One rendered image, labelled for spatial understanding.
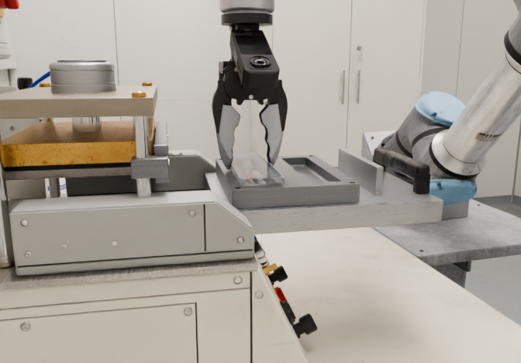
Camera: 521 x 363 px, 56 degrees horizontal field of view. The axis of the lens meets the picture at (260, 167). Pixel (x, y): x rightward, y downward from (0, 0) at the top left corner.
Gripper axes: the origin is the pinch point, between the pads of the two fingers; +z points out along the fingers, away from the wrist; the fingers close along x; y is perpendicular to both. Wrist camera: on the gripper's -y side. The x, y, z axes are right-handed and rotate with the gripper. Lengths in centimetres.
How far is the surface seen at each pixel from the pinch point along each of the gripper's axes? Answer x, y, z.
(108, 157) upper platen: 18.1, -10.1, -3.0
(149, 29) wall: 19, 244, -34
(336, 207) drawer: -9.1, -10.9, 4.2
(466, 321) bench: -33.3, -4.5, 26.0
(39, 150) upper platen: 25.3, -10.1, -4.1
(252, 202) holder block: 1.5, -9.9, 3.2
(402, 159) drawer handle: -22.0, -2.5, 0.1
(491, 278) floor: -158, 150, 100
